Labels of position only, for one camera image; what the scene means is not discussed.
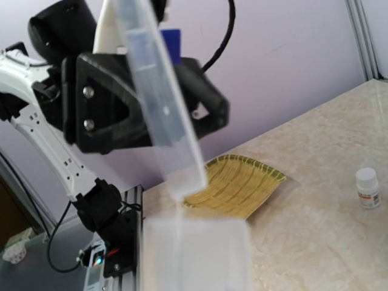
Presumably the clear plastic pill organizer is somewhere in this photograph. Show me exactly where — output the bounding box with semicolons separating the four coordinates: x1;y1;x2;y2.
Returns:
113;1;252;290

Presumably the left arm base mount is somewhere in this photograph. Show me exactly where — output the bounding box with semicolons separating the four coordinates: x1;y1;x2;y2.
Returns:
73;179;142;278

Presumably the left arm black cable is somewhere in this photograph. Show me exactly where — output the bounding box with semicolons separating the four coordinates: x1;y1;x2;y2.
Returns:
201;0;236;73

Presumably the right aluminium frame post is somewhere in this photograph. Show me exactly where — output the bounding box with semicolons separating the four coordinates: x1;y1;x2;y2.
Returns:
345;0;387;81

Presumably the white pill bottle with cap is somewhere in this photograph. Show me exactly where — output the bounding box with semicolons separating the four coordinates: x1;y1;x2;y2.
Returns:
355;167;381;209

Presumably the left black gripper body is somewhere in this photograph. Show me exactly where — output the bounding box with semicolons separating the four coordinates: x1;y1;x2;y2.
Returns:
32;57;76;133

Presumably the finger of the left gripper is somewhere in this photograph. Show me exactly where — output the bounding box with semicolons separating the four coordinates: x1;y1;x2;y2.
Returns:
174;58;230;139
62;53;152;155

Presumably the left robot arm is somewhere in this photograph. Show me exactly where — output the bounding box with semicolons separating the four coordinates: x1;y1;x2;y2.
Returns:
1;1;230;205

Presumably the woven bamboo tray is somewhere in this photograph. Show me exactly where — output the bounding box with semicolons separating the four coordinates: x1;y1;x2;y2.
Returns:
184;154;287;219

